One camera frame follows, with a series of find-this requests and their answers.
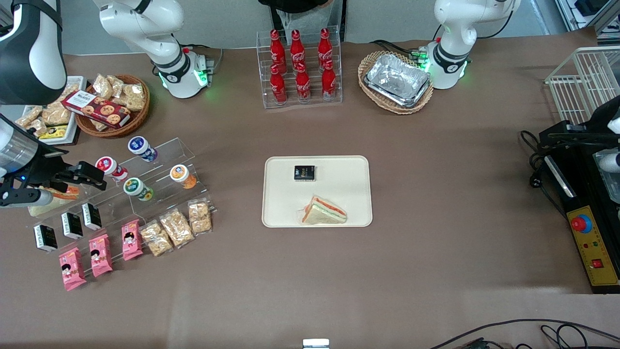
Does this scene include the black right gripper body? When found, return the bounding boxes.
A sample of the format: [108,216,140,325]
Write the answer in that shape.
[9,145,74,194]

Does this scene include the green gum bottle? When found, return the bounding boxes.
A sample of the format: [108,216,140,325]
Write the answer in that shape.
[123,177,154,202]

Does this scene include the red gum bottle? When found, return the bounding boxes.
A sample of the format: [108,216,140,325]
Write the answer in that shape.
[95,156,129,183]

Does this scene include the blue gum bottle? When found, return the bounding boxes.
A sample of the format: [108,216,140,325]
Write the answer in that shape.
[127,136,158,163]

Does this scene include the orange gum bottle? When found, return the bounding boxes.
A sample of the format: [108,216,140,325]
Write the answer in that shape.
[169,164,198,190]

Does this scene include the cream plastic serving tray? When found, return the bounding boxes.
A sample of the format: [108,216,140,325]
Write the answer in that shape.
[262,155,373,228]

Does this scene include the wrapped triangle sandwich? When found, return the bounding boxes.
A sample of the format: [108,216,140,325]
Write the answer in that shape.
[299,195,348,226]
[27,186,81,218]

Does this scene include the yellow snack packet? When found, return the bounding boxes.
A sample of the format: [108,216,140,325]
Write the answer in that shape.
[38,125,69,141]

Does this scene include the clear bag of crackers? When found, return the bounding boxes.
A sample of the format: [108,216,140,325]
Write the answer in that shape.
[41,85,79,127]
[15,106,48,138]
[93,73,115,100]
[123,83,146,112]
[107,75,127,99]

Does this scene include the red cookie box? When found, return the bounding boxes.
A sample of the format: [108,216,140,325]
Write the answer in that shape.
[61,90,132,129]

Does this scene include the pink cartoon snack packet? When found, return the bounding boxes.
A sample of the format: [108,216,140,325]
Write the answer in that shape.
[88,233,113,278]
[121,219,144,262]
[59,247,87,292]

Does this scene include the clear acrylic stepped shelf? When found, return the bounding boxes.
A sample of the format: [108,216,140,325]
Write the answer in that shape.
[29,137,217,279]

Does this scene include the dark brown wicker basket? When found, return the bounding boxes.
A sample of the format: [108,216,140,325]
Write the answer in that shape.
[74,74,151,139]

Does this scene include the wrapped rice crisp bar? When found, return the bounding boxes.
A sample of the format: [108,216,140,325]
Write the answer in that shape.
[140,220,174,257]
[187,199,213,236]
[159,208,196,249]

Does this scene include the clear acrylic bottle rack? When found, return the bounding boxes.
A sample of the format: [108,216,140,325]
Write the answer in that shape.
[256,25,343,110]

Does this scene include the light tan wicker basket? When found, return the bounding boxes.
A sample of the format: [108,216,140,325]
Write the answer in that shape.
[357,50,434,115]

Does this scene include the stacked aluminium foil trays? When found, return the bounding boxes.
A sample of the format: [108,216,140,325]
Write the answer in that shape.
[363,53,432,109]

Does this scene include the black machine yellow panel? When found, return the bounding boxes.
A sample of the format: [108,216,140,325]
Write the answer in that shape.
[539,121,620,295]

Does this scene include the red emergency stop button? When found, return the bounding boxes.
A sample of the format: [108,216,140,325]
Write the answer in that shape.
[570,214,593,235]

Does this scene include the clear plastic container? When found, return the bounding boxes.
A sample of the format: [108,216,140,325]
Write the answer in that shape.
[592,148,620,204]

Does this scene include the white tray black frame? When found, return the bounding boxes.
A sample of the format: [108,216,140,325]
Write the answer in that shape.
[14,75,88,147]

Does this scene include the black power cable with plug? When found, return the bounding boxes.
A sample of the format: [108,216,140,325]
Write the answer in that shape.
[520,129,570,217]

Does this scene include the black floor cables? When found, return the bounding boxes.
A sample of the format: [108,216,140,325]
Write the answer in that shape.
[430,317,620,349]

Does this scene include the white wire basket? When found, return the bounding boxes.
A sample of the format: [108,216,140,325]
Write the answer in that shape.
[544,46,620,127]

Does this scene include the aluminium frame rack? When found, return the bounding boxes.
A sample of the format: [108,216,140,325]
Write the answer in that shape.
[555,0,620,42]

